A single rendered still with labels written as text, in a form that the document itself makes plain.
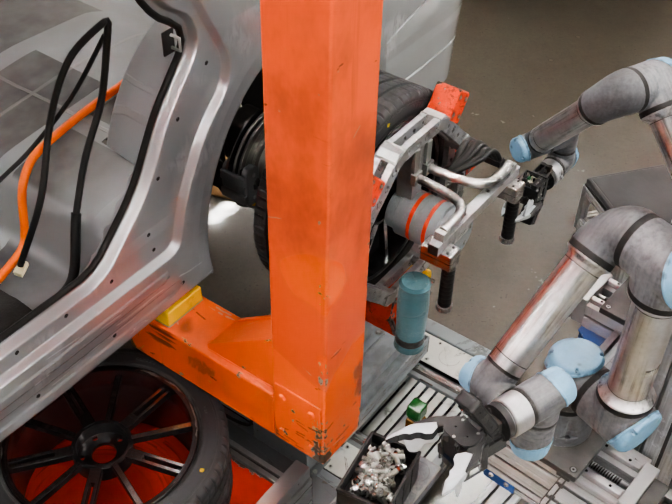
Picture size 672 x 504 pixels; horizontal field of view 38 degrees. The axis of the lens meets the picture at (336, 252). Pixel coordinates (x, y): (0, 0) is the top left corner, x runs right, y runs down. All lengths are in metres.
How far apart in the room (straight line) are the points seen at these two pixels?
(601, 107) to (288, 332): 0.95
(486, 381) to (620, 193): 1.96
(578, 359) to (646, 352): 0.23
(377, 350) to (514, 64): 2.29
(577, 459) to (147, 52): 1.45
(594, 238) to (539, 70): 3.26
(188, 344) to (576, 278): 1.13
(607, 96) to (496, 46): 2.74
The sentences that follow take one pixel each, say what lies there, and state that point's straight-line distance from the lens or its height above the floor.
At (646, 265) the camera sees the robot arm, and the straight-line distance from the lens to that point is 1.80.
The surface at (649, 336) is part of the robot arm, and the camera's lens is 1.91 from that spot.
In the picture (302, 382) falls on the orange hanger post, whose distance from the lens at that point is 2.34.
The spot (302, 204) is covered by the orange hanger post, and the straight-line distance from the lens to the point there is 1.96.
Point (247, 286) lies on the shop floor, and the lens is 3.72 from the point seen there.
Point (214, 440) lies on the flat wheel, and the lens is 2.61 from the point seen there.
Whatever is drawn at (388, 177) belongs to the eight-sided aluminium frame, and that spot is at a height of 1.08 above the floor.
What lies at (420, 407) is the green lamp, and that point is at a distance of 2.49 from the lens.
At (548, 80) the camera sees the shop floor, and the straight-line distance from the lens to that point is 5.00.
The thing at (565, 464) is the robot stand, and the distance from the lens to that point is 2.24.
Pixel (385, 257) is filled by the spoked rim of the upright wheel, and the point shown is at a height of 0.62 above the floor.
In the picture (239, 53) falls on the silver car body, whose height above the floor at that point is 1.36.
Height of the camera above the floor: 2.58
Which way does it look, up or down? 42 degrees down
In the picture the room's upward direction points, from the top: 1 degrees clockwise
